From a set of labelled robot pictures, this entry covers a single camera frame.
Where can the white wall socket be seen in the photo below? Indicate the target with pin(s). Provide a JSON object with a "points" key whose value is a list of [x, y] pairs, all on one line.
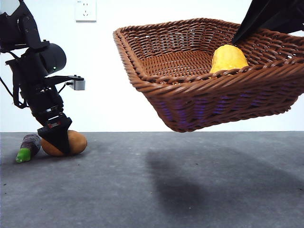
{"points": [[86, 11]]}

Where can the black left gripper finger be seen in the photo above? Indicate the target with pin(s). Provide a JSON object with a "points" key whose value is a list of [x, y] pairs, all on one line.
{"points": [[59, 140]]}

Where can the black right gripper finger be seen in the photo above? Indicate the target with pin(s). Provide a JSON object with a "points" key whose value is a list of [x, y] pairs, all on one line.
{"points": [[266, 14]]}

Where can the brown wicker basket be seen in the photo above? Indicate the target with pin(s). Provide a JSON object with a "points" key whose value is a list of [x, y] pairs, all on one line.
{"points": [[213, 104]]}

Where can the pale grey left wrist camera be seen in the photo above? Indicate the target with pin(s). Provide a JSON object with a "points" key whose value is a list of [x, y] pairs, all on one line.
{"points": [[79, 85]]}

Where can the brown potato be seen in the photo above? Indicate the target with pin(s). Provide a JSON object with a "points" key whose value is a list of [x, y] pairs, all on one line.
{"points": [[78, 142]]}

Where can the yellow corn cob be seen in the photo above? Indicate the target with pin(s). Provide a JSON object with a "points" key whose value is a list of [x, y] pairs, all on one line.
{"points": [[228, 59]]}

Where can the purple eggplant with green stem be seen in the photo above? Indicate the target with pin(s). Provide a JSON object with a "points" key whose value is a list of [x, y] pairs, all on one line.
{"points": [[31, 142]]}

